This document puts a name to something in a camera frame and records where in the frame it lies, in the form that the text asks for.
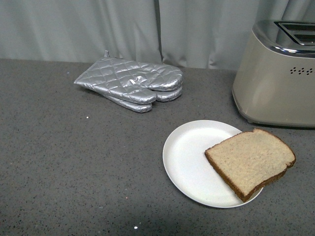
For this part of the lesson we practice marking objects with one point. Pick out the lower silver quilted oven mitt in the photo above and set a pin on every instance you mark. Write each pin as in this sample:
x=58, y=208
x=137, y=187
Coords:
x=140, y=107

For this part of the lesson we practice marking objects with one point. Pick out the beige metal toaster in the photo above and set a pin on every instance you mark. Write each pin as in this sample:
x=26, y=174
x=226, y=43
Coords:
x=275, y=83

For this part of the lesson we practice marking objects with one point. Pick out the silver quilted oven mitt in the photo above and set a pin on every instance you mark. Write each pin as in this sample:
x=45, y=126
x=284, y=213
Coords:
x=140, y=107
x=136, y=82

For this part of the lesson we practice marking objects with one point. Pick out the grey curtain backdrop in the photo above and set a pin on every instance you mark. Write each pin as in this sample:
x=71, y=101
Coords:
x=186, y=33

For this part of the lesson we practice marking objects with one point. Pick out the brown bread slice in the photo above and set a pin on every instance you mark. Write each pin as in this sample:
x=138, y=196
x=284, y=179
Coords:
x=250, y=160

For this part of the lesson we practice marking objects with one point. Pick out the white round plate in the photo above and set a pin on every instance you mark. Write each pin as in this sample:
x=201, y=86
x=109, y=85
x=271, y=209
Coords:
x=188, y=168

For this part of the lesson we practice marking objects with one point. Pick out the upper silver quilted oven mitt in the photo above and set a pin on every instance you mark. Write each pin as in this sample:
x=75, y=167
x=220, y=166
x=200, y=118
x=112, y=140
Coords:
x=136, y=82

